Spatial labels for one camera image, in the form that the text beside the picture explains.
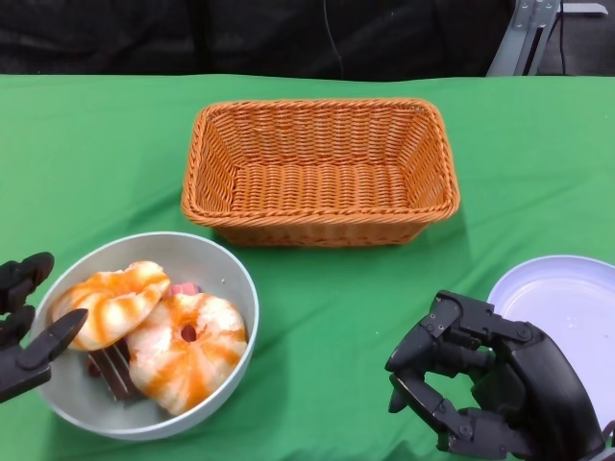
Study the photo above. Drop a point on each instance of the orange wicker basket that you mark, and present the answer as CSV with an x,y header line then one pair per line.
x,y
312,192

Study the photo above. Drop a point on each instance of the pink and yellow cake slice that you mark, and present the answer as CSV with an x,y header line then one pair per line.
x,y
185,289

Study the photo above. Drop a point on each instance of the black cloth backdrop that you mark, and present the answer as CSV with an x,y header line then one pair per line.
x,y
144,33

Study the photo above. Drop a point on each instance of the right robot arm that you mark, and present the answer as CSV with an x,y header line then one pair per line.
x,y
600,455

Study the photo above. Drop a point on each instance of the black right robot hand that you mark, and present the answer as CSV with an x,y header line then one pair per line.
x,y
543,384

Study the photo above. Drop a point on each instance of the green tablecloth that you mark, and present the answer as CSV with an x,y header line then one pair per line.
x,y
96,168

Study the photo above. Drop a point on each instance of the grey metal stand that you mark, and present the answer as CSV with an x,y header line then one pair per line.
x,y
509,43

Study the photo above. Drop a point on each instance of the chocolate layer cake slice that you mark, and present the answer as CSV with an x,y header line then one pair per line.
x,y
115,374

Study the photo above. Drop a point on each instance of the pale lilac plate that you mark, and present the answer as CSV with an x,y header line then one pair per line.
x,y
567,298

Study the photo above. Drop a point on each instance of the grey round bowl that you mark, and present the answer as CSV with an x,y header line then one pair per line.
x,y
192,254

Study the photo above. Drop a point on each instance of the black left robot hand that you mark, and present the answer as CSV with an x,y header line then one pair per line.
x,y
29,360

